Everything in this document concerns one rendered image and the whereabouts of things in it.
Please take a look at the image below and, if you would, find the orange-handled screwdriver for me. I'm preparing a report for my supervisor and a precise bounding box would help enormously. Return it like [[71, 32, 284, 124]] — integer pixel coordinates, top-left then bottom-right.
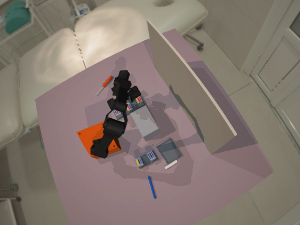
[[101, 76, 112, 89]]

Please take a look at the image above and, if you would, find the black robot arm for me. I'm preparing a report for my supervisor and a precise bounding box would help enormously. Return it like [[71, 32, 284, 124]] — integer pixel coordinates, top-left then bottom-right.
[[90, 70, 132, 158]]

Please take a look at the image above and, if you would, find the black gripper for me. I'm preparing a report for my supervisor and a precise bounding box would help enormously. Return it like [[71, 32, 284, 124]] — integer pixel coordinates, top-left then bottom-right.
[[107, 86, 141, 110]]

